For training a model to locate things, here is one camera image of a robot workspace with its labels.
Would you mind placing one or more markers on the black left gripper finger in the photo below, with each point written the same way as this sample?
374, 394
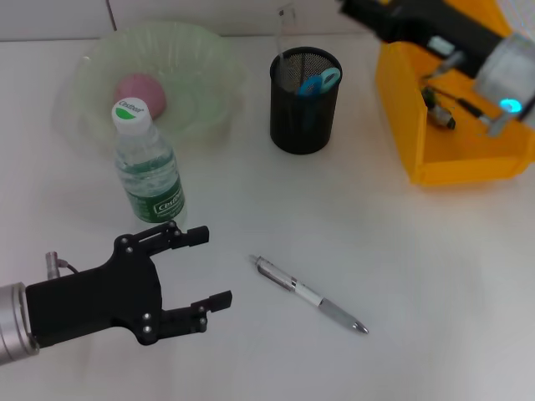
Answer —
220, 301
197, 236

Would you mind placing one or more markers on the blue plastic scissors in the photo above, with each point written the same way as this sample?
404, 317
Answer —
311, 85

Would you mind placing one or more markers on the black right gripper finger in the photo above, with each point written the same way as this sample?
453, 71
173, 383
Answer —
359, 10

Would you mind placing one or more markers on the clear water bottle green label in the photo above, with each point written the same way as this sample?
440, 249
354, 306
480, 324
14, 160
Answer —
148, 179

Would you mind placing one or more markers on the green plastic wrapper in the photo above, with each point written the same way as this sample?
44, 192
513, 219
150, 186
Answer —
441, 115

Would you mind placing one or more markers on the black mesh pen holder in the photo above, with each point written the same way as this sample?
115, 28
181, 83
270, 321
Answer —
303, 125

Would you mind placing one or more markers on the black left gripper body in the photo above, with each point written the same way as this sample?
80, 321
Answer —
92, 301

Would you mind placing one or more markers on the transparent plastic ruler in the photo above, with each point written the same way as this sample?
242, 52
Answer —
281, 37

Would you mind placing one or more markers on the pink ball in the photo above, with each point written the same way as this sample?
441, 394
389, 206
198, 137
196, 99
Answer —
142, 92

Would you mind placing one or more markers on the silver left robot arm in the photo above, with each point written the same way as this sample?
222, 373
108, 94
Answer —
12, 326

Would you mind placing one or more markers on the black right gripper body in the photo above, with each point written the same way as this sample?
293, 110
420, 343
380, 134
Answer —
418, 21

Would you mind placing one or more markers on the yellow plastic bin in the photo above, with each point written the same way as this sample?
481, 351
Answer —
460, 167

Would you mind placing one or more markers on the silver white ballpoint pen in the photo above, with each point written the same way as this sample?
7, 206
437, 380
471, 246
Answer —
284, 280

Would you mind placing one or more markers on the translucent green fruit plate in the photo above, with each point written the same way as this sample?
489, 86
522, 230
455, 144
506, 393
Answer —
192, 83

